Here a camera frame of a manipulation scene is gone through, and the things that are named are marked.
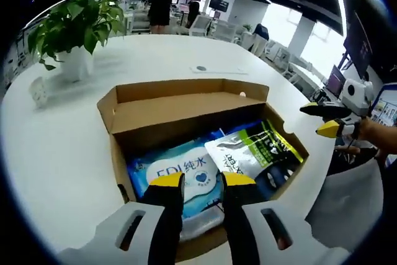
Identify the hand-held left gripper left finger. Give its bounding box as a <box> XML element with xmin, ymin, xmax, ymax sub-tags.
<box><xmin>57</xmin><ymin>173</ymin><xmax>186</xmax><ymax>265</ymax></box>

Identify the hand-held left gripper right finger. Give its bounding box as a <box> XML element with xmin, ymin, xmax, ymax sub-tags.
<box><xmin>220</xmin><ymin>172</ymin><xmax>351</xmax><ymax>265</ymax></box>

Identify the grey green soft pouch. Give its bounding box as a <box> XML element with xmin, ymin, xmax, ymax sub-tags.
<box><xmin>203</xmin><ymin>119</ymin><xmax>305</xmax><ymax>199</ymax></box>

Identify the plain blue soft pack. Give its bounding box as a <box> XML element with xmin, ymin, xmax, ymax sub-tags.
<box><xmin>210</xmin><ymin>122</ymin><xmax>264</xmax><ymax>142</ymax></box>

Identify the blue wipes pack cloud label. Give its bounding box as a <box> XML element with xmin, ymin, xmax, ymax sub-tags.
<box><xmin>127</xmin><ymin>139</ymin><xmax>227</xmax><ymax>241</ymax></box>

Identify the brown cardboard shoe box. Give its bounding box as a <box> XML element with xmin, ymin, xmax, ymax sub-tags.
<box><xmin>96</xmin><ymin>78</ymin><xmax>310</xmax><ymax>263</ymax></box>

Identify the person's right hand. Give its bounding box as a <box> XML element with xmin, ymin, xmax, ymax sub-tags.
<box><xmin>352</xmin><ymin>117</ymin><xmax>381</xmax><ymax>150</ymax></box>

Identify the blue white poster board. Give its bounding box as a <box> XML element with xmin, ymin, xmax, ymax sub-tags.
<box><xmin>370</xmin><ymin>83</ymin><xmax>397</xmax><ymax>127</ymax></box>

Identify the small clear cup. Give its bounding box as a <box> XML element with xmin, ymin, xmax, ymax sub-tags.
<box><xmin>29</xmin><ymin>76</ymin><xmax>49</xmax><ymax>109</ymax></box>

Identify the potted green plant white pot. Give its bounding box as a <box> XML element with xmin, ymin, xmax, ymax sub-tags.
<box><xmin>27</xmin><ymin>0</ymin><xmax>127</xmax><ymax>80</ymax></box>

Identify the white table cable cover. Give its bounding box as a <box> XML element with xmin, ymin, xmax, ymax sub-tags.
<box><xmin>189</xmin><ymin>65</ymin><xmax>249</xmax><ymax>76</ymax></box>

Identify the dark wall screen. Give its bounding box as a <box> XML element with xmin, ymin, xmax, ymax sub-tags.
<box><xmin>209</xmin><ymin>0</ymin><xmax>230</xmax><ymax>11</ymax></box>

